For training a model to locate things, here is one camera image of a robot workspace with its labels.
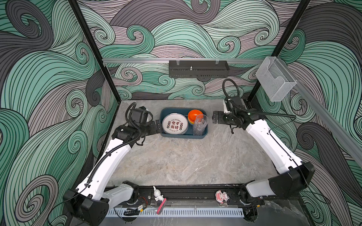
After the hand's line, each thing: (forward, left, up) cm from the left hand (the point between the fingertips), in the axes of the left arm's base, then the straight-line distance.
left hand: (155, 125), depth 75 cm
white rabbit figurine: (-30, -2, -20) cm, 36 cm away
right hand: (+6, -37, +1) cm, 37 cm away
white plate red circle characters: (+16, -10, -21) cm, 28 cm away
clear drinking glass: (+11, -28, -13) cm, 33 cm away
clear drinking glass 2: (+11, -28, -12) cm, 32 cm away
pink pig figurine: (-30, -36, -20) cm, 50 cm away
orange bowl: (+20, -25, -15) cm, 35 cm away
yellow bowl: (+15, -22, -17) cm, 32 cm away
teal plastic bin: (+8, -20, -23) cm, 32 cm away
